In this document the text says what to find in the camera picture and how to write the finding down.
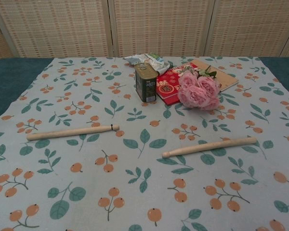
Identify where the plain wooden drumstick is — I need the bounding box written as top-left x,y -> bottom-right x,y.
162,137 -> 257,159

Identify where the wooden drumstick with black band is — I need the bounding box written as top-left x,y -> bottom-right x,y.
26,124 -> 121,141

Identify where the green rectangular tin can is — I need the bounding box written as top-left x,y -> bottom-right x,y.
134,63 -> 158,103

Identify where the floral fruit print tablecloth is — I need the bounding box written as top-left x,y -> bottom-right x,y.
0,56 -> 289,231

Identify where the crumpled white green snack bag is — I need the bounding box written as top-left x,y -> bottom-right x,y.
123,52 -> 174,75

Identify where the pink artificial peony bouquet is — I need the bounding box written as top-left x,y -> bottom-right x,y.
177,66 -> 221,111

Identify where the woven bamboo folding screen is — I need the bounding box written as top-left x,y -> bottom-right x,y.
0,0 -> 289,63

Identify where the tan wooden board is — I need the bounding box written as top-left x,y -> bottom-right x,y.
189,59 -> 239,93

